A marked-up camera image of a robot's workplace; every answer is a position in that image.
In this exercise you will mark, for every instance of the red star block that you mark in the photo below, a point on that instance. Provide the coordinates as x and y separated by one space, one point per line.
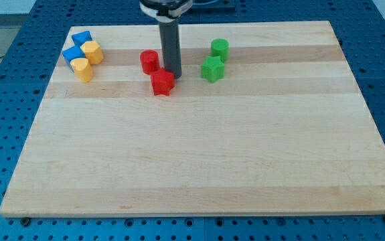
162 82

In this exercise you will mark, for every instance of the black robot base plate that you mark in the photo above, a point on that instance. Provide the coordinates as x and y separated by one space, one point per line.
214 4

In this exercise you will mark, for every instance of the red cylinder block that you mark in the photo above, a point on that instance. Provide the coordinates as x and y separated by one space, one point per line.
149 61

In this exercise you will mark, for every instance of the yellow rounded block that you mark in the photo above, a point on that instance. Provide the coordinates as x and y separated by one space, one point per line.
82 69

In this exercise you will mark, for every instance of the upper blue block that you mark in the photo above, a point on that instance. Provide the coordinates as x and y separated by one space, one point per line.
80 38

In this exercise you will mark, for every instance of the wooden board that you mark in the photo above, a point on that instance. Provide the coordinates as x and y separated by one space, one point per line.
286 132

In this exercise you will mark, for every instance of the green star block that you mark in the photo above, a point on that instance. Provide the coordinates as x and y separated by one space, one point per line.
212 69

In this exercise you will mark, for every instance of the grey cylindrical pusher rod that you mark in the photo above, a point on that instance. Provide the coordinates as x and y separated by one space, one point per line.
170 46

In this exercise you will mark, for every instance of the blue block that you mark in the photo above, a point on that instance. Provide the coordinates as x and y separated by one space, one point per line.
71 54
80 38

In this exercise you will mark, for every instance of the lower blue block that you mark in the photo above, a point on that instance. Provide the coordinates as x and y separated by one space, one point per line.
71 54

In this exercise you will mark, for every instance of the green cylinder block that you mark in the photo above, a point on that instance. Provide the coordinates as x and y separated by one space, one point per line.
220 47

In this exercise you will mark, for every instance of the yellow hexagon block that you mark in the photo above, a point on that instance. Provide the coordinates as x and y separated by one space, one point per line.
93 52

